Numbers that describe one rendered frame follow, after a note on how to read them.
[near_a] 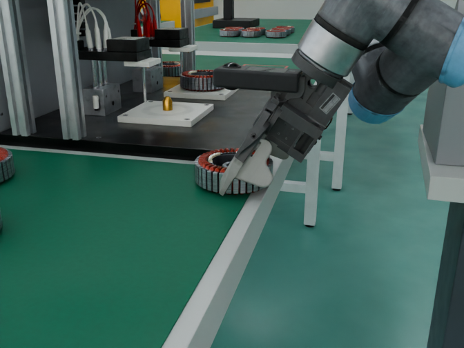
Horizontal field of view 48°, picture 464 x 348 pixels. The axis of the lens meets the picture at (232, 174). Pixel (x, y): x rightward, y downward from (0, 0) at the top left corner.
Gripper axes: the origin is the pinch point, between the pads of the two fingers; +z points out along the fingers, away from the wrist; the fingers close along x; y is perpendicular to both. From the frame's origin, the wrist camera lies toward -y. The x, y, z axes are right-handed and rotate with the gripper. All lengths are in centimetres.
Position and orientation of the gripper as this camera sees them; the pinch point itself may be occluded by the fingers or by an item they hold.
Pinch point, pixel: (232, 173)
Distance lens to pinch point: 74.6
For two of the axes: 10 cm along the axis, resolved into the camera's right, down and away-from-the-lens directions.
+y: 8.3, 5.6, -0.7
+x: 3.0, -3.3, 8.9
